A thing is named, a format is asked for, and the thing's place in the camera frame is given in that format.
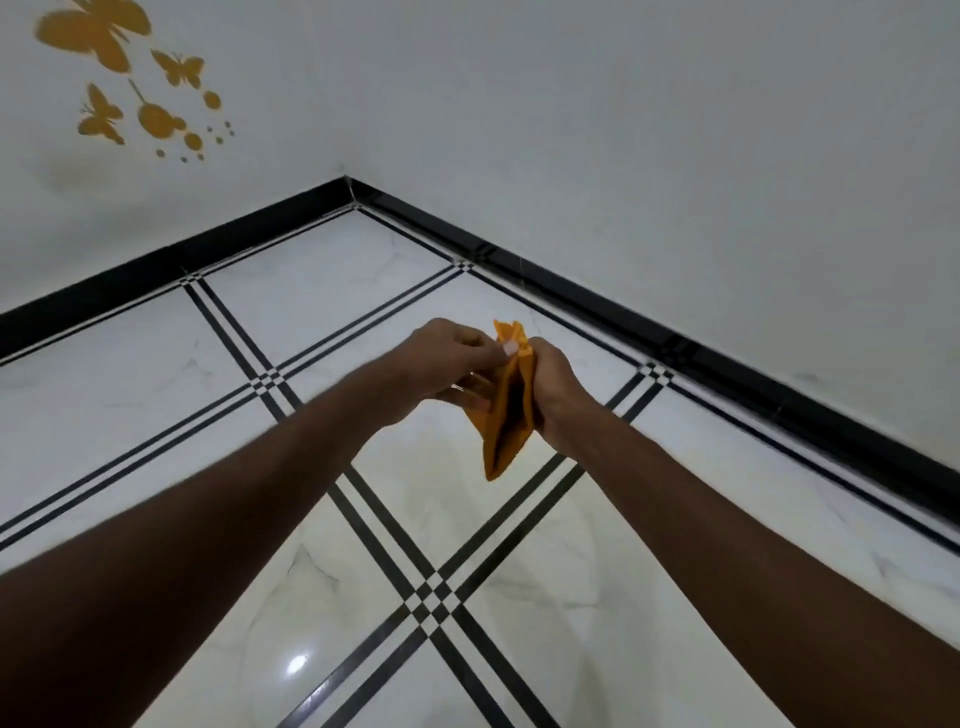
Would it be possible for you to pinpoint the white tiled floor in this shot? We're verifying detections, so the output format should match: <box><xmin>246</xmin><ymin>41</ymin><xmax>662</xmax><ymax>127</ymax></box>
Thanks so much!
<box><xmin>0</xmin><ymin>202</ymin><xmax>960</xmax><ymax>728</ymax></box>

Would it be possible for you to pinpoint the golden butterfly wall decal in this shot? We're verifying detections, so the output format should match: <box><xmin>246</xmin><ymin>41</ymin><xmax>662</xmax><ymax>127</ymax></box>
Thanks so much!
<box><xmin>33</xmin><ymin>0</ymin><xmax>235</xmax><ymax>163</ymax></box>

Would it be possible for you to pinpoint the black baseboard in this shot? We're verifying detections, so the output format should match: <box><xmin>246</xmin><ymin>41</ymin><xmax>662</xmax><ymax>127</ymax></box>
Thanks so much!
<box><xmin>0</xmin><ymin>176</ymin><xmax>960</xmax><ymax>526</ymax></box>

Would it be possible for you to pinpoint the person's left hand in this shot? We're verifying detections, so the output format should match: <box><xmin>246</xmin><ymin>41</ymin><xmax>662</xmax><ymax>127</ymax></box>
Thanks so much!
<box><xmin>382</xmin><ymin>317</ymin><xmax>520</xmax><ymax>429</ymax></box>

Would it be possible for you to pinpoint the person's left forearm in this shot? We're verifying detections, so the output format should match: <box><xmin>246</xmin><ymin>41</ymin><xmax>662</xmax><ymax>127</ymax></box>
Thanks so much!
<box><xmin>0</xmin><ymin>356</ymin><xmax>414</xmax><ymax>728</ymax></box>

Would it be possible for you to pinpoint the person's right forearm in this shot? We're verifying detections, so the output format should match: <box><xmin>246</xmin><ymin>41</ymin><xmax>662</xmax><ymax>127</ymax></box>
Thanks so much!
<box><xmin>569</xmin><ymin>408</ymin><xmax>960</xmax><ymax>728</ymax></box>

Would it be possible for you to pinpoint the person's right hand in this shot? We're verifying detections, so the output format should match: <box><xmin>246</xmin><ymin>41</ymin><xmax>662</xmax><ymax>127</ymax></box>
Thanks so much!
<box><xmin>528</xmin><ymin>337</ymin><xmax>601</xmax><ymax>459</ymax></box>

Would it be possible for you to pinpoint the orange cleaning cloth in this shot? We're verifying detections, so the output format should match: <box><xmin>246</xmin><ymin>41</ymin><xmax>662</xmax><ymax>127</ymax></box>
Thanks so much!
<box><xmin>463</xmin><ymin>320</ymin><xmax>538</xmax><ymax>483</ymax></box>

